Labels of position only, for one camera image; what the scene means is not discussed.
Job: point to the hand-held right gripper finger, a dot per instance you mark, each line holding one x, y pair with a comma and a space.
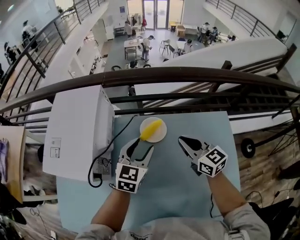
194, 143
187, 150

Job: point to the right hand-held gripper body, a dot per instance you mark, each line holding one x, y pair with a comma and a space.
212, 161

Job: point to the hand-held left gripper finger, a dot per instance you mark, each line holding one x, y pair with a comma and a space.
146, 159
125, 151

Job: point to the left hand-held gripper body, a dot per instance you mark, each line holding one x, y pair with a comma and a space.
129, 175

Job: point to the white round plate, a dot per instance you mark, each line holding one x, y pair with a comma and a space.
160, 133

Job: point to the yellow banana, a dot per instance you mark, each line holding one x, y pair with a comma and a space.
151, 130

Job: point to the person's left forearm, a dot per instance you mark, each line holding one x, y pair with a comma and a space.
112, 211

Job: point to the person's right forearm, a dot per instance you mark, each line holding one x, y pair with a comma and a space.
225, 197

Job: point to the black wheeled stand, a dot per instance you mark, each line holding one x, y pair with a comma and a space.
248, 147

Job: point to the white microwave oven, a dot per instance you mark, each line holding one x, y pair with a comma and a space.
75, 131

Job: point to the black waste bin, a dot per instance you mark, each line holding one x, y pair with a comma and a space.
41, 153

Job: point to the black and green office chair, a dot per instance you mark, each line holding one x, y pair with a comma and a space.
279, 218

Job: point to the grey chair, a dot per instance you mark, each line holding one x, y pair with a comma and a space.
165, 45

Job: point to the small white table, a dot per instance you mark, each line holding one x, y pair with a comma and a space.
130, 44

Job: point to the wooden table with white legs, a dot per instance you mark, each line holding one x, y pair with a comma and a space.
17, 159

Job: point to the cardboard box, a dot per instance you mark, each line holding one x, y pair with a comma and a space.
180, 30

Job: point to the yellow bin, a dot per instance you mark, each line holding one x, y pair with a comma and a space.
172, 26

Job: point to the purple cloth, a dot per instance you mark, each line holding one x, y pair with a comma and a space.
4, 159

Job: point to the glass entrance door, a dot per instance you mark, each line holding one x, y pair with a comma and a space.
155, 14

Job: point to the short mezzanine railing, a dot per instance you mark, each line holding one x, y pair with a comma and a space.
243, 16

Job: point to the long mezzanine railing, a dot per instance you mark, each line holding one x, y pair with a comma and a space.
47, 28

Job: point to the blue wall poster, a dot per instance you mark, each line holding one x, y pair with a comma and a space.
122, 9

